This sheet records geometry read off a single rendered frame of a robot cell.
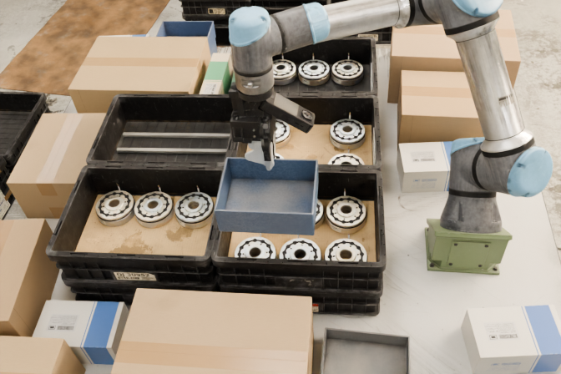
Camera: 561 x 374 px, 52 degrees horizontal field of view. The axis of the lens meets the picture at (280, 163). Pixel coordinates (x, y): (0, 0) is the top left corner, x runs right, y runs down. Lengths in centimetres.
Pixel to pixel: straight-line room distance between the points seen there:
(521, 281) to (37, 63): 308
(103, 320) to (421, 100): 110
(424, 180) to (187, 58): 87
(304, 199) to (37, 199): 87
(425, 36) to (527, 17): 198
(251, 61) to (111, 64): 103
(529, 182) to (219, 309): 74
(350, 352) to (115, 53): 126
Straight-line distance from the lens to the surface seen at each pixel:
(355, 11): 130
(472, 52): 132
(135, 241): 155
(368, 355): 146
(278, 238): 148
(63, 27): 416
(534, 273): 166
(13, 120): 285
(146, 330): 132
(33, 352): 143
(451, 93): 187
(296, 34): 109
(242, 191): 128
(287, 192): 126
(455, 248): 152
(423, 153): 175
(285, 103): 116
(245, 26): 104
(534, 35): 381
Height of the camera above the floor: 202
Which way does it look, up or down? 46 degrees down
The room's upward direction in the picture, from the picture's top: 5 degrees counter-clockwise
